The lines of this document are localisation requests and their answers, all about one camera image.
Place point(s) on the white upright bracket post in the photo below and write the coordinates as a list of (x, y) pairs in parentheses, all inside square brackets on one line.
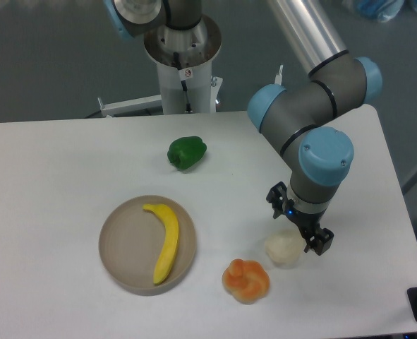
[(278, 79)]

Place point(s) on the white metal bracket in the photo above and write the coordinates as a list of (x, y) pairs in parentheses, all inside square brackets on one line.
[(129, 106)]

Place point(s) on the green bell pepper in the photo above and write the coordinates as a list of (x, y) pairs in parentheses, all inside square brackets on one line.
[(185, 152)]

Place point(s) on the beige round plate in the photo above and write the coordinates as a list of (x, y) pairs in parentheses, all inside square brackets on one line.
[(130, 242)]

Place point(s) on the blue plastic bag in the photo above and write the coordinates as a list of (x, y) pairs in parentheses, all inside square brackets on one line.
[(380, 11)]

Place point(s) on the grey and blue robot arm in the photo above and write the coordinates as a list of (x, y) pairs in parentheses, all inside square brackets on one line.
[(294, 124)]

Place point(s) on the yellow banana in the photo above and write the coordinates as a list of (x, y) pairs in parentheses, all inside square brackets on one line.
[(170, 245)]

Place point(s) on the orange and cream bread roll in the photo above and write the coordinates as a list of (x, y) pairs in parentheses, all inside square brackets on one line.
[(246, 281)]

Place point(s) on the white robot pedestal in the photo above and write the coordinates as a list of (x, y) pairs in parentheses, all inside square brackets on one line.
[(184, 66)]

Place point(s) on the white pear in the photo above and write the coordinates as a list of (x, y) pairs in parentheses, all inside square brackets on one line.
[(285, 247)]

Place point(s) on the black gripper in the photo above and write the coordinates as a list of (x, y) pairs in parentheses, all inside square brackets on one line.
[(317, 239)]

